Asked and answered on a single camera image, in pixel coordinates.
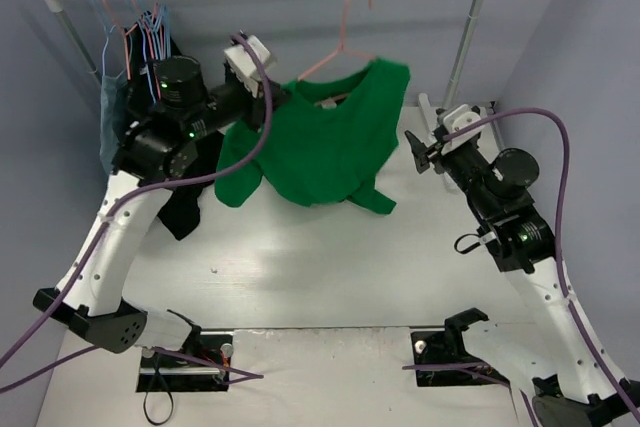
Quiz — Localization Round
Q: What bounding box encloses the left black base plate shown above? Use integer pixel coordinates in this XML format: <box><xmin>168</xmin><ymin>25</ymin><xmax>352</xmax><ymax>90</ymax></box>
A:
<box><xmin>135</xmin><ymin>330</ymin><xmax>234</xmax><ymax>393</ymax></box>

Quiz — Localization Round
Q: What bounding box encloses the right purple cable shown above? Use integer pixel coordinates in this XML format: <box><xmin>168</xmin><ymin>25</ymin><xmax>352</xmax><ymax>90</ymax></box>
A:
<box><xmin>402</xmin><ymin>107</ymin><xmax>640</xmax><ymax>427</ymax></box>

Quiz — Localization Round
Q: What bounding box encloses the blue hanging garment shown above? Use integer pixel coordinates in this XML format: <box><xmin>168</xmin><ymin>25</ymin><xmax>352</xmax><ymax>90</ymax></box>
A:
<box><xmin>99</xmin><ymin>72</ymin><xmax>127</xmax><ymax>175</ymax></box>

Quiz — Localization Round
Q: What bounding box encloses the blue hanger far left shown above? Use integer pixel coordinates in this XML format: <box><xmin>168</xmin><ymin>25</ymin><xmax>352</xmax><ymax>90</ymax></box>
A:
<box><xmin>91</xmin><ymin>0</ymin><xmax>125</xmax><ymax>87</ymax></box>

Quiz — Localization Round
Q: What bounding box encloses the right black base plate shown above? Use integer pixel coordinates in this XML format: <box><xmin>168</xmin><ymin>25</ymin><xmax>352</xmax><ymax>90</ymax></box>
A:
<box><xmin>408</xmin><ymin>308</ymin><xmax>510</xmax><ymax>388</ymax></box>

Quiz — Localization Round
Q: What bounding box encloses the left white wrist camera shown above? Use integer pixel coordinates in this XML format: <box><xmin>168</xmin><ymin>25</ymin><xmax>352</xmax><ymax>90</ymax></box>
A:
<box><xmin>223</xmin><ymin>32</ymin><xmax>277</xmax><ymax>98</ymax></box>

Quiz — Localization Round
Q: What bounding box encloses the green t shirt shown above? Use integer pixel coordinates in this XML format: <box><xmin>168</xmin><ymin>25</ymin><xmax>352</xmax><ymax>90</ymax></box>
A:
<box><xmin>214</xmin><ymin>59</ymin><xmax>410</xmax><ymax>215</ymax></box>

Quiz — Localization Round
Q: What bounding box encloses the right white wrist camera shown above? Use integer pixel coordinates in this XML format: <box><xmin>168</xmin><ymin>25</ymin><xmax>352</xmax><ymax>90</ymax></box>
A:
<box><xmin>435</xmin><ymin>104</ymin><xmax>483</xmax><ymax>152</ymax></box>

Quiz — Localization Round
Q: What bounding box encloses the black hanging garment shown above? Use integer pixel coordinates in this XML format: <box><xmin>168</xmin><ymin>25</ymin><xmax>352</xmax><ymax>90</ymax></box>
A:
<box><xmin>119</xmin><ymin>5</ymin><xmax>208</xmax><ymax>241</ymax></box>

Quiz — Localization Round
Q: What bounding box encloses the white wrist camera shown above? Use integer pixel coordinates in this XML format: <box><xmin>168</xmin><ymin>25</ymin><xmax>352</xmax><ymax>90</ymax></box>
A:
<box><xmin>223</xmin><ymin>32</ymin><xmax>277</xmax><ymax>98</ymax></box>
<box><xmin>435</xmin><ymin>104</ymin><xmax>483</xmax><ymax>152</ymax></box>

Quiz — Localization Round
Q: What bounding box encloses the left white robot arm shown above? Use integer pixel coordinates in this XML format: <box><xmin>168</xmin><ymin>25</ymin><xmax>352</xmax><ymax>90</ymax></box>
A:
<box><xmin>33</xmin><ymin>55</ymin><xmax>288</xmax><ymax>367</ymax></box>

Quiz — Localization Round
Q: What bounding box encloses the pink wire hanger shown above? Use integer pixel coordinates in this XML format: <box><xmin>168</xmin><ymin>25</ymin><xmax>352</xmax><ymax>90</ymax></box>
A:
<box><xmin>128</xmin><ymin>0</ymin><xmax>169</xmax><ymax>98</ymax></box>
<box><xmin>297</xmin><ymin>0</ymin><xmax>374</xmax><ymax>81</ymax></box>

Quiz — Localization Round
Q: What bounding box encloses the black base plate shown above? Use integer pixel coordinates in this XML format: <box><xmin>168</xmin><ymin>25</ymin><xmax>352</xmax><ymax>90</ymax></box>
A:
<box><xmin>135</xmin><ymin>330</ymin><xmax>234</xmax><ymax>393</ymax></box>
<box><xmin>408</xmin><ymin>308</ymin><xmax>510</xmax><ymax>388</ymax></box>

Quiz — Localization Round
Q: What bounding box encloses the purple cable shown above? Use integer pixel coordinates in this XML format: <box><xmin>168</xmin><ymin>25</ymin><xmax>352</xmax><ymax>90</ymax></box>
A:
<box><xmin>402</xmin><ymin>107</ymin><xmax>640</xmax><ymax>427</ymax></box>
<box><xmin>0</xmin><ymin>34</ymin><xmax>275</xmax><ymax>393</ymax></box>

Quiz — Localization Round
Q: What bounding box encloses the pink empty wire hanger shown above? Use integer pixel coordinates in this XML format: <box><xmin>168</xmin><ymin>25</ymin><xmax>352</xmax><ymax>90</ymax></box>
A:
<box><xmin>128</xmin><ymin>0</ymin><xmax>169</xmax><ymax>98</ymax></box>

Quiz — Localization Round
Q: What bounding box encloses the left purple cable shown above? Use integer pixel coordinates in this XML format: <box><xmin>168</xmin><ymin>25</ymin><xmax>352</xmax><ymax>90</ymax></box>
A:
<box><xmin>0</xmin><ymin>34</ymin><xmax>275</xmax><ymax>393</ymax></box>

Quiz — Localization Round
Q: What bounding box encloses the black cable loop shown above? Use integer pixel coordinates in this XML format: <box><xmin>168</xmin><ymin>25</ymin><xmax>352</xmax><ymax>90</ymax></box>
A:
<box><xmin>142</xmin><ymin>351</ymin><xmax>177</xmax><ymax>425</ymax></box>

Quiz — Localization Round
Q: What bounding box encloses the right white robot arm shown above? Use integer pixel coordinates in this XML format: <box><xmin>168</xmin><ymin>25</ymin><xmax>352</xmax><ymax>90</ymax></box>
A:
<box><xmin>405</xmin><ymin>132</ymin><xmax>639</xmax><ymax>426</ymax></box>

